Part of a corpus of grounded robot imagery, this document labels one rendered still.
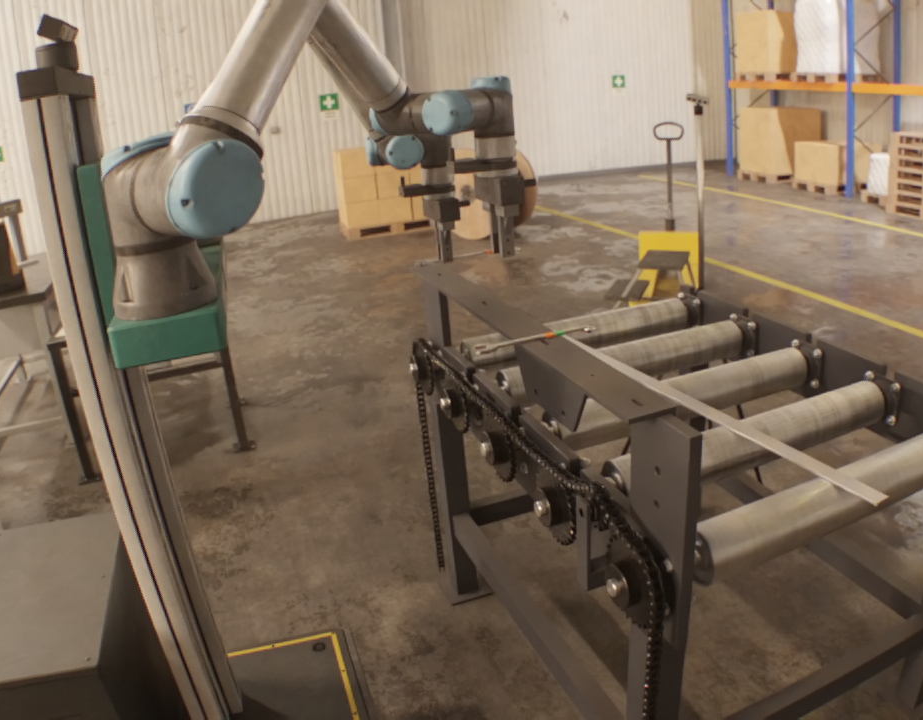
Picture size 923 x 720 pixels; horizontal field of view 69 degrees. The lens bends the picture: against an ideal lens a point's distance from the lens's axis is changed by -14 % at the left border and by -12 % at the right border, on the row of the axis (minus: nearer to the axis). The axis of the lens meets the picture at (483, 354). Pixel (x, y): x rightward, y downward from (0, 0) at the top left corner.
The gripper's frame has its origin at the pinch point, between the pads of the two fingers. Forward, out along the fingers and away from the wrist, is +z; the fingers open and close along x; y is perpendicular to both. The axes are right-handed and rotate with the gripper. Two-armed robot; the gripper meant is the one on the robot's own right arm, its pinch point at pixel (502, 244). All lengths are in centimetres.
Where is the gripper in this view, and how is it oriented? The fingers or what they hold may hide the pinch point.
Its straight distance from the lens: 143.7
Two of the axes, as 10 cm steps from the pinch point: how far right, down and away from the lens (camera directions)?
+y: 9.3, -1.9, 3.2
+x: -3.7, -2.9, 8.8
